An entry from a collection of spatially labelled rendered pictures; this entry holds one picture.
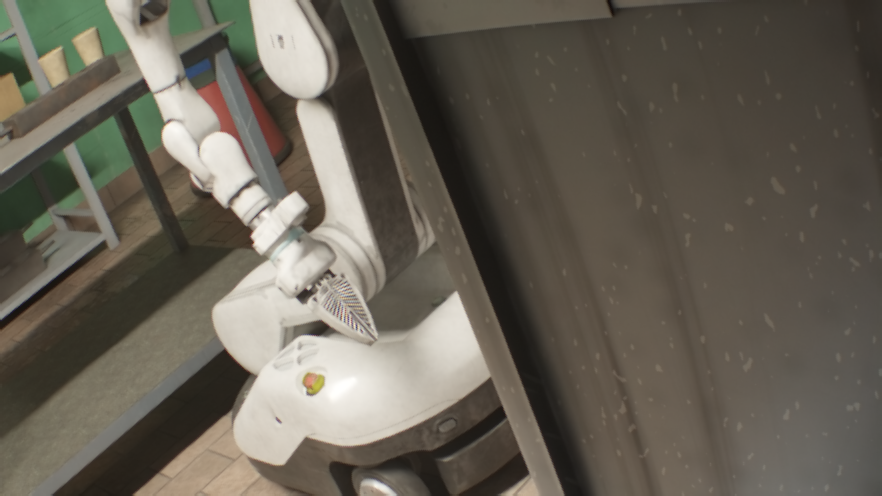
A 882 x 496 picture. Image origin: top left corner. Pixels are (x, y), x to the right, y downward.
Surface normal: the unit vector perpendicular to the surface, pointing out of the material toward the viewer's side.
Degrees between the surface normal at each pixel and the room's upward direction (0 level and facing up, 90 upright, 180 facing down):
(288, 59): 90
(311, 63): 92
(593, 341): 90
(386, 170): 97
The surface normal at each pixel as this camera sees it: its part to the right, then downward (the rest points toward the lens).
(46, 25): 0.72, 0.04
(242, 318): -0.58, 0.54
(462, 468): 0.38, 0.28
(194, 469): -0.34, -0.85
